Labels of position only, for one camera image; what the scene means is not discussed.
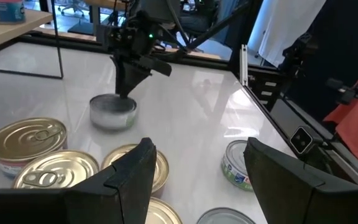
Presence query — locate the wooden shelf black frame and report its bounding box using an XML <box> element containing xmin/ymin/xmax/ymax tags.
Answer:
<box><xmin>0</xmin><ymin>0</ymin><xmax>65</xmax><ymax>80</ymax></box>

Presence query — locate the wooden background desk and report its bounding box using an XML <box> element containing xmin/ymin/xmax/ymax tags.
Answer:
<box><xmin>84</xmin><ymin>0</ymin><xmax>127</xmax><ymax>35</ymax></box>

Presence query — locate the green label tuna can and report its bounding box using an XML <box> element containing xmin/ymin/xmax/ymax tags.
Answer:
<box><xmin>88</xmin><ymin>93</ymin><xmax>139</xmax><ymax>131</ymax></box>
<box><xmin>196</xmin><ymin>207</ymin><xmax>257</xmax><ymax>224</ymax></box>
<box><xmin>221</xmin><ymin>139</ymin><xmax>255</xmax><ymax>192</ymax></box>

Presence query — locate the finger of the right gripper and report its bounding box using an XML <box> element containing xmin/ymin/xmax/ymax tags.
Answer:
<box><xmin>139</xmin><ymin>55</ymin><xmax>173</xmax><ymax>78</ymax></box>
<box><xmin>111</xmin><ymin>55</ymin><xmax>153</xmax><ymax>100</ymax></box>

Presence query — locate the dark blue partition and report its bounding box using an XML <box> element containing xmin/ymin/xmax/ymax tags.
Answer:
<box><xmin>290</xmin><ymin>0</ymin><xmax>358</xmax><ymax>125</ymax></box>

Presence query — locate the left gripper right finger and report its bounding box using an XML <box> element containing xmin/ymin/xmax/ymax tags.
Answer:
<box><xmin>244</xmin><ymin>138</ymin><xmax>326</xmax><ymax>224</ymax></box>

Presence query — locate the blue label fish can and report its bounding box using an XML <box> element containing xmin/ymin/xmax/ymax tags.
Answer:
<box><xmin>100</xmin><ymin>143</ymin><xmax>170</xmax><ymax>197</ymax></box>
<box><xmin>12</xmin><ymin>149</ymin><xmax>101</xmax><ymax>190</ymax></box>
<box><xmin>144</xmin><ymin>197</ymin><xmax>183</xmax><ymax>224</ymax></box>
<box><xmin>0</xmin><ymin>0</ymin><xmax>27</xmax><ymax>25</ymax></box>
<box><xmin>0</xmin><ymin>117</ymin><xmax>68</xmax><ymax>179</ymax></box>

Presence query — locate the small black table camera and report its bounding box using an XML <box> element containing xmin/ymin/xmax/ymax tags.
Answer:
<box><xmin>289</xmin><ymin>125</ymin><xmax>324</xmax><ymax>156</ymax></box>

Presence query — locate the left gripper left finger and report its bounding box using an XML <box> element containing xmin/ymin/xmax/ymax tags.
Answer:
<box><xmin>63</xmin><ymin>137</ymin><xmax>158</xmax><ymax>224</ymax></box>

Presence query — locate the person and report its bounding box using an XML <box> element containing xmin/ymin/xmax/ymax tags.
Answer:
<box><xmin>178</xmin><ymin>0</ymin><xmax>241</xmax><ymax>44</ymax></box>

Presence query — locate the office chair base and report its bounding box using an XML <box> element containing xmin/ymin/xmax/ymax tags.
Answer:
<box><xmin>56</xmin><ymin>0</ymin><xmax>85</xmax><ymax>17</ymax></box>

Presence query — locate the silver aluminium bracket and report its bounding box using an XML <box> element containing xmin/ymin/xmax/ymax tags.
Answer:
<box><xmin>239</xmin><ymin>44</ymin><xmax>249</xmax><ymax>87</ymax></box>

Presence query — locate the orange red cloth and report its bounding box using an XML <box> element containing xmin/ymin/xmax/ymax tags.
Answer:
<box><xmin>323</xmin><ymin>58</ymin><xmax>358</xmax><ymax>175</ymax></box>

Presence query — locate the white hanging sheet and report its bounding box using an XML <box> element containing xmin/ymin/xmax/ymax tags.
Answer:
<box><xmin>246</xmin><ymin>0</ymin><xmax>327</xmax><ymax>68</ymax></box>

